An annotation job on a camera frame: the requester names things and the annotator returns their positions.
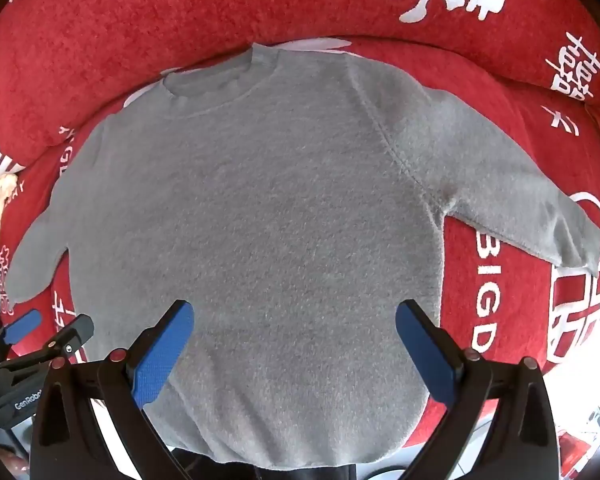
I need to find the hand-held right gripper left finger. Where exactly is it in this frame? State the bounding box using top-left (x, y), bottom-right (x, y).
top-left (30, 300), bottom-right (196, 480)

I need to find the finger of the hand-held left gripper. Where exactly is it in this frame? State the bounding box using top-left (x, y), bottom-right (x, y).
top-left (2, 310), bottom-right (43, 346)
top-left (22, 314), bottom-right (95, 368)

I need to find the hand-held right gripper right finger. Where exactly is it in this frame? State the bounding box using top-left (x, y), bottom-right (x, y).
top-left (395, 300), bottom-right (565, 480)

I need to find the grey knit sweater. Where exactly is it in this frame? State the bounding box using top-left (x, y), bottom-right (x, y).
top-left (5, 42), bottom-right (600, 466)

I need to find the red printed blanket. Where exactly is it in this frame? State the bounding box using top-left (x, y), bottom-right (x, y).
top-left (0, 35), bottom-right (600, 471)

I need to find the beige patterned cloth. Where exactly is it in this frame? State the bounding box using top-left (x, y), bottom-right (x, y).
top-left (0, 172), bottom-right (22, 247)

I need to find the red and white box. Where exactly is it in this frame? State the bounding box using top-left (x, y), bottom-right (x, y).
top-left (555, 405), bottom-right (600, 480)

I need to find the red printed bolster cushion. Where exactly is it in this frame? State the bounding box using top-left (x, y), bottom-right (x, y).
top-left (0, 0), bottom-right (600, 173)

